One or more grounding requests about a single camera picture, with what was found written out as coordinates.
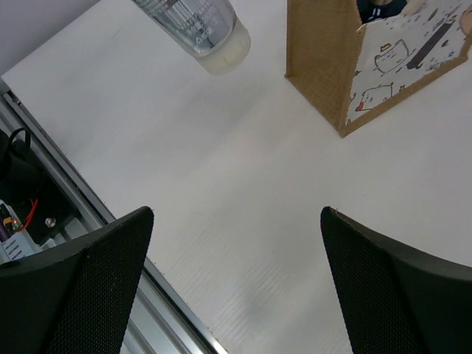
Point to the orange bottle blue cap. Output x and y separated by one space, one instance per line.
373 10

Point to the aluminium mounting rail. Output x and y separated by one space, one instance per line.
160 321

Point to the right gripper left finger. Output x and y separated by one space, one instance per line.
76 297

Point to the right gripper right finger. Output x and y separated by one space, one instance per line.
395 298

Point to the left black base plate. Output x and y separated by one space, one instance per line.
42 207

